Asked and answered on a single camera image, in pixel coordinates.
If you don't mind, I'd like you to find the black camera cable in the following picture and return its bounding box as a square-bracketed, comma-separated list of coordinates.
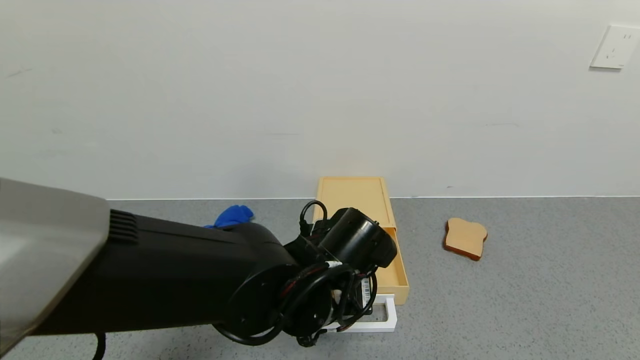
[298, 200, 329, 237]

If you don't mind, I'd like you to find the yellow drawer with white handle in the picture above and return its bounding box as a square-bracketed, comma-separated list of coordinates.
[322, 227, 411, 334]

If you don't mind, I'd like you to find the toast slice toy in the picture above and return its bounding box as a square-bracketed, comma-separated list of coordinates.
[443, 217, 489, 262]

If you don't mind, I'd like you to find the white wall socket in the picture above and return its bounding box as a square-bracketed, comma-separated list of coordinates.
[590, 24, 640, 70]

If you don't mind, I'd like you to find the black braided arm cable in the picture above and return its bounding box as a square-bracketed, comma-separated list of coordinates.
[212, 262, 379, 347]

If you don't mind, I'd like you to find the blue rolled cloth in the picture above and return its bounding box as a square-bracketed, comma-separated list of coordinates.
[203, 204, 255, 230]

